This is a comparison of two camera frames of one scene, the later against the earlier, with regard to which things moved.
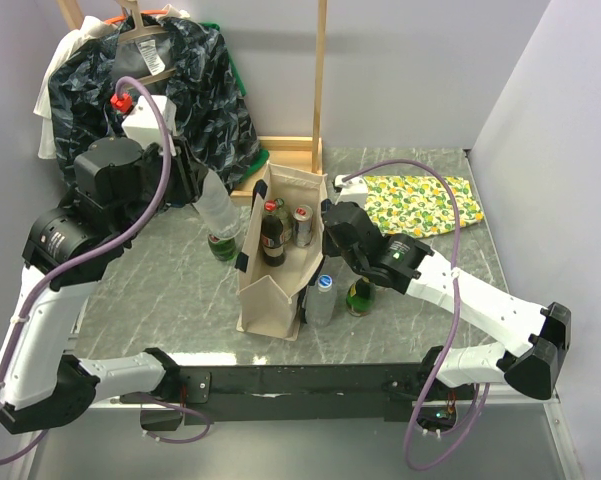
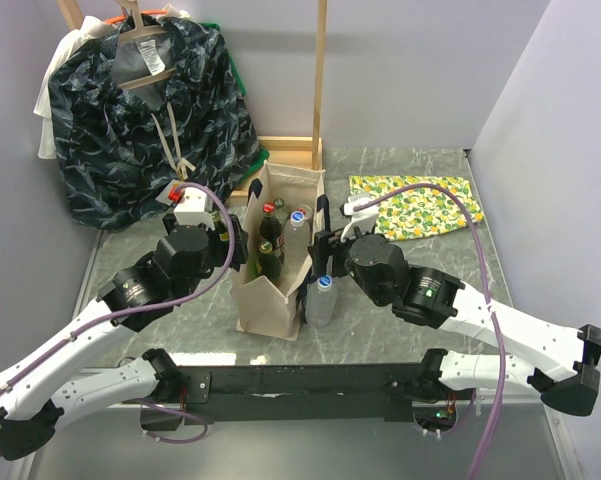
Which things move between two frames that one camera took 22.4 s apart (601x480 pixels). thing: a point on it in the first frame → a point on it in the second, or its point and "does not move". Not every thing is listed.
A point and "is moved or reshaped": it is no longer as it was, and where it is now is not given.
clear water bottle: (320, 303) does not move
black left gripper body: (184, 188) → (215, 256)
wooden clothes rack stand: (304, 150) does not move
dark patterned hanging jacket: (178, 58) does not move
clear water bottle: (217, 208) is moved or reshaped
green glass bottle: (360, 298) → (267, 264)
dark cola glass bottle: (272, 235) does not move
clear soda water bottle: (287, 229) does not move
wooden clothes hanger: (138, 31) does not move
